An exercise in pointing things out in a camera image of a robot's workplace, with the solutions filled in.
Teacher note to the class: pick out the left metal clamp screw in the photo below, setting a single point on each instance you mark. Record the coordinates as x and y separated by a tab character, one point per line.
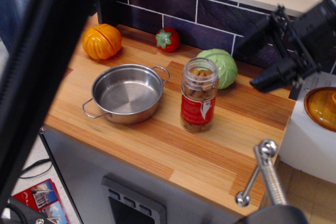
41	130

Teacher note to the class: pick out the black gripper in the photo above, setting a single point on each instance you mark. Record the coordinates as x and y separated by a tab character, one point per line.
302	43

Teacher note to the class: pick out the right metal clamp screw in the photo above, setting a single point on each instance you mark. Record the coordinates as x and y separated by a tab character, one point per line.
265	151

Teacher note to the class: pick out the red toy tomato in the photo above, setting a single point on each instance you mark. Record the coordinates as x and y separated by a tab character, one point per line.
167	39

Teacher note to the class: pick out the stainless steel pot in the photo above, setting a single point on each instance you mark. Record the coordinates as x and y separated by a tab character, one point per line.
126	94

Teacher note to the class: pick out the toy oven control panel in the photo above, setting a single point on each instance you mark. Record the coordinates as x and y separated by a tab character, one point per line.
129	206

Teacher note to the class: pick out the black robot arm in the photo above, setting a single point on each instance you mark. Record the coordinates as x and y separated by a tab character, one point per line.
44	46

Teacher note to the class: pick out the green toy cabbage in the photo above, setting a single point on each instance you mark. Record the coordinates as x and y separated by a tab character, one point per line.
227	68

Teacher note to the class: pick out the metal clamp screw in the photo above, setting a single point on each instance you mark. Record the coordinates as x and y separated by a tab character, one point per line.
41	130
265	151

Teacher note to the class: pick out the person leg in jeans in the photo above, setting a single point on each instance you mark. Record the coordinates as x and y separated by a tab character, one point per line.
12	12

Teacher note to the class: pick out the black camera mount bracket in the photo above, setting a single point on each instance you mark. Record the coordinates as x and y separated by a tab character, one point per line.
17	212

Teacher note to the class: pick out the red postcard booklet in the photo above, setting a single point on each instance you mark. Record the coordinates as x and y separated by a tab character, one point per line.
44	198

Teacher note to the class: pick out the orange glass lid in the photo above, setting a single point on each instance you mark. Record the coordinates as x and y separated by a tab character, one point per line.
319	104

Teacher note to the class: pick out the orange toy pumpkin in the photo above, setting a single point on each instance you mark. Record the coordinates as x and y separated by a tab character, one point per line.
102	41

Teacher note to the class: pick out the clear almond jar red label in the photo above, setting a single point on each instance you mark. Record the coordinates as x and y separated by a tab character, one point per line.
199	86

